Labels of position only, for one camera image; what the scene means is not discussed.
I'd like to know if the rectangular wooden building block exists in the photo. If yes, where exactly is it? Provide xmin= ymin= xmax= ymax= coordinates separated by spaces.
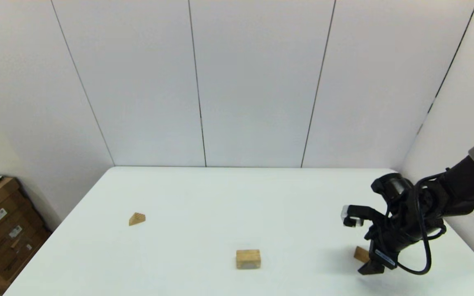
xmin=353 ymin=246 xmax=371 ymax=264

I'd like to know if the arched wooden building block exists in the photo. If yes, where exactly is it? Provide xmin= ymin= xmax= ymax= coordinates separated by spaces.
xmin=236 ymin=249 xmax=262 ymax=270

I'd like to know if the large brown cardboard box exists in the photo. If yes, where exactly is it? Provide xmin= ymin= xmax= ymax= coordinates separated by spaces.
xmin=0 ymin=178 xmax=52 ymax=283

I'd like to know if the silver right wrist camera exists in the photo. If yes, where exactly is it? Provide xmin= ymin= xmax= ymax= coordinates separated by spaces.
xmin=341 ymin=205 xmax=365 ymax=228

